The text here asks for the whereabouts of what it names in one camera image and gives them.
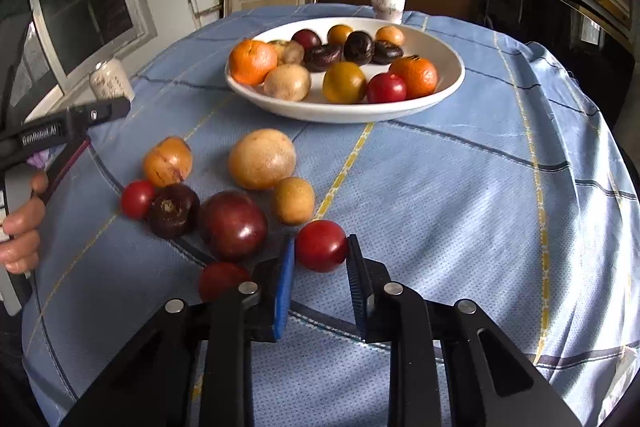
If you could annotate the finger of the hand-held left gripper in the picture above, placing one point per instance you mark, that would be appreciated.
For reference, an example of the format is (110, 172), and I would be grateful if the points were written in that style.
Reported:
(100, 111)

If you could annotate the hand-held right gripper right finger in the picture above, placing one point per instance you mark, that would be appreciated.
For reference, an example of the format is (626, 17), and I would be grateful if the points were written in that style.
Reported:
(357, 287)

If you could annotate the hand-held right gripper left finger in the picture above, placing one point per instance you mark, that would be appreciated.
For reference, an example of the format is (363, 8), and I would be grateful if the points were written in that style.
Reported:
(284, 292)

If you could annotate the red cherry tomato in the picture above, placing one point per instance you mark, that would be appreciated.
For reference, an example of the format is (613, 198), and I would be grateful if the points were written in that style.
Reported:
(386, 88)
(321, 246)
(222, 279)
(137, 199)

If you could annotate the large mandarin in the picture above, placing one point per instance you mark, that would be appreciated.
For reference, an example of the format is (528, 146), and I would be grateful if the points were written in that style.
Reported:
(252, 62)

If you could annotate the brown speckled fruit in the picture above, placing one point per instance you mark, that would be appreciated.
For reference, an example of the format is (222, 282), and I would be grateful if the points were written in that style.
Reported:
(292, 53)

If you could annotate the yellow round fruit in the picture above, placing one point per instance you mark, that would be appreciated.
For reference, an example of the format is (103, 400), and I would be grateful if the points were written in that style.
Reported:
(344, 82)

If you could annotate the purple passion fruit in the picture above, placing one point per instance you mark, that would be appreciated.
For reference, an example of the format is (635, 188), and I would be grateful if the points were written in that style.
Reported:
(306, 39)

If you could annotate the white oval plate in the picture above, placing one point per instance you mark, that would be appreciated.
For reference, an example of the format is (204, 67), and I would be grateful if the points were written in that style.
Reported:
(442, 54)

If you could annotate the yellow cherry tomato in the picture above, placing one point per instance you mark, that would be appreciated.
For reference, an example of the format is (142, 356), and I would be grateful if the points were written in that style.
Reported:
(340, 34)

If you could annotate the small orange-brown fruit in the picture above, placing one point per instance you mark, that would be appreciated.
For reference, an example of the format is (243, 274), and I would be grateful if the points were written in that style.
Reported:
(391, 33)

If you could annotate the person's left hand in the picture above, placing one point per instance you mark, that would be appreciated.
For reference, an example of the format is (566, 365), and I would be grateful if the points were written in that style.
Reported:
(25, 217)

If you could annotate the floral cloth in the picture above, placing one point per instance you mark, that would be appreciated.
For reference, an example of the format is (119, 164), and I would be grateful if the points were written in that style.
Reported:
(37, 161)

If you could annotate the white beverage can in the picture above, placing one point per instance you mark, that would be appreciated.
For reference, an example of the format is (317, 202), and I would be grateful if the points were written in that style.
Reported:
(112, 79)

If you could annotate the dark red plum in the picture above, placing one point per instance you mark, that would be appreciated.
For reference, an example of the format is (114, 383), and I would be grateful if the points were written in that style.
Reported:
(233, 224)

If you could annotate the orange striped fruit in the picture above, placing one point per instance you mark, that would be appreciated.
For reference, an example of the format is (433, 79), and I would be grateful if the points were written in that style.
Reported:
(167, 162)

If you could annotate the small pale tan fruit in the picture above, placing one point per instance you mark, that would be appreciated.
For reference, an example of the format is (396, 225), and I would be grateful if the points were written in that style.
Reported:
(293, 200)

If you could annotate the blue checked tablecloth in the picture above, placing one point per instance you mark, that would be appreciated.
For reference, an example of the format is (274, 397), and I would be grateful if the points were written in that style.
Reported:
(450, 207)

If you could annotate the large dark water chestnut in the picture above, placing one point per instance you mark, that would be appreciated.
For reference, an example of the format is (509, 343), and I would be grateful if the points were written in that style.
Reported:
(172, 210)

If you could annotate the large tan speckled fruit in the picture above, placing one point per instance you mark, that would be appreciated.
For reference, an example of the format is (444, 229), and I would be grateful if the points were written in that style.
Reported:
(262, 159)

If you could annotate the tan speckled round fruit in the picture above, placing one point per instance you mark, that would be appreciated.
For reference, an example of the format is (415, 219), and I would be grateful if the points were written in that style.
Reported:
(287, 82)

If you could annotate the small mandarin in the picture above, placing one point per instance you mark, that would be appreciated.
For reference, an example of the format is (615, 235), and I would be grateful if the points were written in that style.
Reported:
(414, 77)

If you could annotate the white paper cup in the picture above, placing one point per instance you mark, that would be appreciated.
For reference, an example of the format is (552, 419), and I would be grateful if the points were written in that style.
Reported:
(387, 2)

